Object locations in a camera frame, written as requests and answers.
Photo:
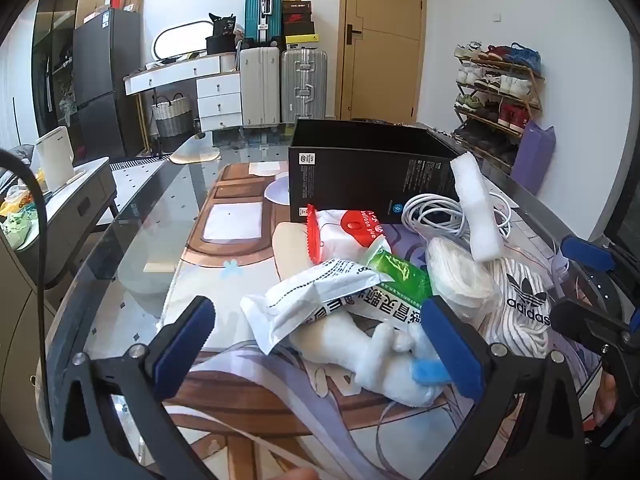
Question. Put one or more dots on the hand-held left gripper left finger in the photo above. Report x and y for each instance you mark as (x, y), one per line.
(182, 345)

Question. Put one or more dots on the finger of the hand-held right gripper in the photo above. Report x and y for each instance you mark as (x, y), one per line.
(585, 252)
(582, 317)

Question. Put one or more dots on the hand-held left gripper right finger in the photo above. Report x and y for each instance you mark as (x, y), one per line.
(450, 350)

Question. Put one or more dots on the white plush toy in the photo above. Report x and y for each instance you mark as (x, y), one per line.
(380, 360)

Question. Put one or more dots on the white foam block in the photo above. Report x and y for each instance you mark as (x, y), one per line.
(477, 210)

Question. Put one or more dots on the white printed packet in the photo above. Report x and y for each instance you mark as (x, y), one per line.
(300, 295)

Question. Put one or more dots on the black cardboard box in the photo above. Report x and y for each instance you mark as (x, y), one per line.
(350, 175)

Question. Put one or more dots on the person's right hand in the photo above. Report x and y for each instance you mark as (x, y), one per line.
(607, 400)

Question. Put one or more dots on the person's left hand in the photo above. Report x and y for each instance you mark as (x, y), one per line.
(302, 475)

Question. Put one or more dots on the clear bag of cotton pads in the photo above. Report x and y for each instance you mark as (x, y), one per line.
(457, 270)

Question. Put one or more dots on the green white medicine packet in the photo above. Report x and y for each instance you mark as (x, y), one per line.
(402, 272)

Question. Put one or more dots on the red white balloon packet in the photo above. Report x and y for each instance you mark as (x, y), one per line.
(345, 235)

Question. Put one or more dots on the grey cabinet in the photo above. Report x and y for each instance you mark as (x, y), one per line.
(25, 320)

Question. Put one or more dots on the grey side table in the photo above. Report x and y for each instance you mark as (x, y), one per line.
(85, 205)

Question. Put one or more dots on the wooden shoe rack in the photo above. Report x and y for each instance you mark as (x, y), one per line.
(530, 77)

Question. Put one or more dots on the black white patterned rug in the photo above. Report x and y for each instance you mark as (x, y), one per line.
(135, 161)

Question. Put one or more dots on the round beige floor cushion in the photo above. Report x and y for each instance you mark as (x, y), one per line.
(195, 155)

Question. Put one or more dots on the rows of shoes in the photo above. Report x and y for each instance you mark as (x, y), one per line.
(492, 82)

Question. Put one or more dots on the green plastic bag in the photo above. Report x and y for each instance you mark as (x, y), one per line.
(17, 225)

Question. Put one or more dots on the woven basket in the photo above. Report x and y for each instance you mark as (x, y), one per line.
(172, 117)

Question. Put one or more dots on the white appliance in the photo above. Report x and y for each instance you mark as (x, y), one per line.
(55, 155)

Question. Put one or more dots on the white dressing desk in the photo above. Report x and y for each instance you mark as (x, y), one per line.
(215, 95)

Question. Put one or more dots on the white suitcase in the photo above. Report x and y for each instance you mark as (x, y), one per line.
(260, 85)

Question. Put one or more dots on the dark grey fridge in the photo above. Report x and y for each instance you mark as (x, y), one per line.
(105, 75)

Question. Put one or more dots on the white ribbed container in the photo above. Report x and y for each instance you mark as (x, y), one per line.
(229, 62)

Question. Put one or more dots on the silver suitcase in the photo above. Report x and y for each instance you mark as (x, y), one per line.
(304, 85)

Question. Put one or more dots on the wooden door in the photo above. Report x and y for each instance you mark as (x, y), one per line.
(385, 35)

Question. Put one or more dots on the oval mirror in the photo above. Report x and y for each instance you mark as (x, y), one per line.
(182, 40)

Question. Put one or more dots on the black bag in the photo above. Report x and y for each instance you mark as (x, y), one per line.
(220, 35)

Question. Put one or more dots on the yellow black shoe box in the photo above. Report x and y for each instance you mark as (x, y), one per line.
(302, 41)

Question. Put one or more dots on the dark glass cabinet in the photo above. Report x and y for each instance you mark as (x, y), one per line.
(55, 35)

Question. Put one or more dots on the teal suitcase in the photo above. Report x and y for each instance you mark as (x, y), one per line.
(262, 10)

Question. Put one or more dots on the red black shoe box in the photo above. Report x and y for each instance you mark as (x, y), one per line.
(298, 17)

